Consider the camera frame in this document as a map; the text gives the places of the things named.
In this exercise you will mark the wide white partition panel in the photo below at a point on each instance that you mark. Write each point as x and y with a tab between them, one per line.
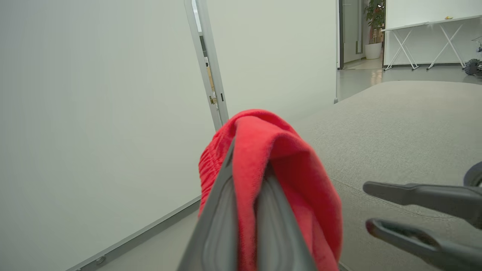
94	113

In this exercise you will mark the green potted plant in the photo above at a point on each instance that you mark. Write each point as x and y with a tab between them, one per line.
375	19

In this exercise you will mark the grey partition post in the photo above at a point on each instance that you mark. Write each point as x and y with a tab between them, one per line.
199	64
214	64

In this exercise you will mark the red garment white trim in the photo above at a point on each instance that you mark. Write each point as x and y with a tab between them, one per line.
286	150

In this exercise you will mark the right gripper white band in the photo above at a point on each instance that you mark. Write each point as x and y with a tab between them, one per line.
475	176

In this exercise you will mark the white folding table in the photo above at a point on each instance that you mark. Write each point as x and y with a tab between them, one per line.
421	25

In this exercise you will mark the grey fabric sofa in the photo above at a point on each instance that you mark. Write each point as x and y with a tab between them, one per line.
395	131

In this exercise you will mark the white plant pot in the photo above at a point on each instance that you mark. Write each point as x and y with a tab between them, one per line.
373	51

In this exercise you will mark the grey door frame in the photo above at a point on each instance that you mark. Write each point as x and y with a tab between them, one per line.
340	34

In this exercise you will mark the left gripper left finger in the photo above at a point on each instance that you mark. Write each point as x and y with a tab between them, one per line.
220	226

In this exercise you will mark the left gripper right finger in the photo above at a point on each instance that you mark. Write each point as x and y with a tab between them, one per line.
276	233

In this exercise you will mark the white partition panel behind sofa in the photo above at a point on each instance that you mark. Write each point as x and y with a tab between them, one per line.
275	56

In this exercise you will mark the dark wheeled machine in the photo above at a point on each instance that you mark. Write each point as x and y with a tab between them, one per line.
473	67

